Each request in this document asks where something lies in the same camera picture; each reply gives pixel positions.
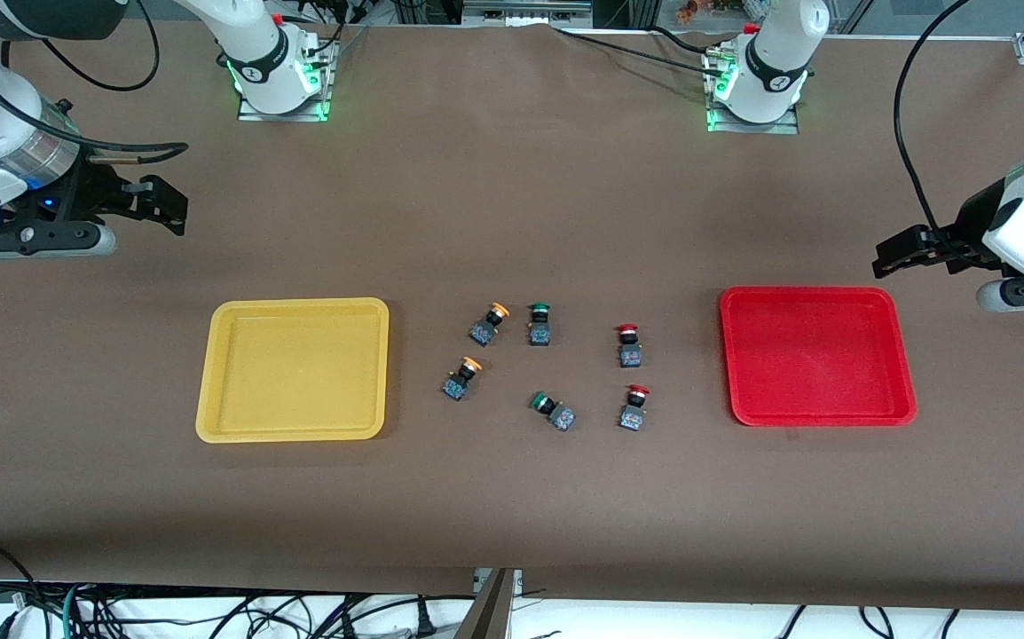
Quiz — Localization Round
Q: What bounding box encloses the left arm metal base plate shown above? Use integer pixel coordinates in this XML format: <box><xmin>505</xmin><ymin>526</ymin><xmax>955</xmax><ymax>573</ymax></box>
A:
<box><xmin>705</xmin><ymin>49</ymin><xmax>801</xmax><ymax>136</ymax></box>

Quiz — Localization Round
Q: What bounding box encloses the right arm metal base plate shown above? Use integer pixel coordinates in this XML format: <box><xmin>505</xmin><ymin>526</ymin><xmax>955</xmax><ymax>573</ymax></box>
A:
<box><xmin>237</xmin><ymin>40</ymin><xmax>335</xmax><ymax>122</ymax></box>

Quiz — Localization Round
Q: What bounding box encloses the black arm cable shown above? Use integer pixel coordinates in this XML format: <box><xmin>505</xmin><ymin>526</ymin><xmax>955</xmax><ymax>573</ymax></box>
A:
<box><xmin>892</xmin><ymin>0</ymin><xmax>976</xmax><ymax>242</ymax></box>
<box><xmin>0</xmin><ymin>0</ymin><xmax>190</xmax><ymax>170</ymax></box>

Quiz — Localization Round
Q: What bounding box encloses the red plastic tray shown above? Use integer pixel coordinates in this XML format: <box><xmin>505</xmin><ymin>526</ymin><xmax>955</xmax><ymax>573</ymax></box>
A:
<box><xmin>719</xmin><ymin>286</ymin><xmax>918</xmax><ymax>428</ymax></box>

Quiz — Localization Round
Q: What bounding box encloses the brown table cover mat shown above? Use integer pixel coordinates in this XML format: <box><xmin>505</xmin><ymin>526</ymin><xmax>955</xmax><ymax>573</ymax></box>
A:
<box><xmin>0</xmin><ymin>18</ymin><xmax>1024</xmax><ymax>613</ymax></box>

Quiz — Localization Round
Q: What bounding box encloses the black cable on table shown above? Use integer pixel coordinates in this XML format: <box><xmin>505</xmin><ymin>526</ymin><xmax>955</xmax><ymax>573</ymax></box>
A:
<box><xmin>552</xmin><ymin>25</ymin><xmax>726</xmax><ymax>76</ymax></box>

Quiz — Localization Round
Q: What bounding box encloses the yellow plastic tray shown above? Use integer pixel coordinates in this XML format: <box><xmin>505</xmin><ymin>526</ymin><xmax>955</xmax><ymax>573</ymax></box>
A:
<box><xmin>195</xmin><ymin>297</ymin><xmax>390</xmax><ymax>443</ymax></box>

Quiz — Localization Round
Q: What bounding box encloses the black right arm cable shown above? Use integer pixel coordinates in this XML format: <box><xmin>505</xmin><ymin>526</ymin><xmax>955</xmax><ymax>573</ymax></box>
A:
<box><xmin>0</xmin><ymin>0</ymin><xmax>190</xmax><ymax>170</ymax></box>

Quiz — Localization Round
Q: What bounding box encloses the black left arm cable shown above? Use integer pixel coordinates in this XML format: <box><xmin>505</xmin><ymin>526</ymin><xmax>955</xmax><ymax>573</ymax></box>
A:
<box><xmin>892</xmin><ymin>0</ymin><xmax>976</xmax><ymax>242</ymax></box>

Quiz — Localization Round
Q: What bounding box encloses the grey table support beam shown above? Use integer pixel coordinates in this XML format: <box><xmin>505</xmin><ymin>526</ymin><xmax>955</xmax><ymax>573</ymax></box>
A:
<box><xmin>454</xmin><ymin>568</ymin><xmax>517</xmax><ymax>639</ymax></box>

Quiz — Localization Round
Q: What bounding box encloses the yellow push button switch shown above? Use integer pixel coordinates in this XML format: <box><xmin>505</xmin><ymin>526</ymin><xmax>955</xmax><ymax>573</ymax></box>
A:
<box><xmin>469</xmin><ymin>302</ymin><xmax>511</xmax><ymax>347</ymax></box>
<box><xmin>442</xmin><ymin>356</ymin><xmax>484</xmax><ymax>402</ymax></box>

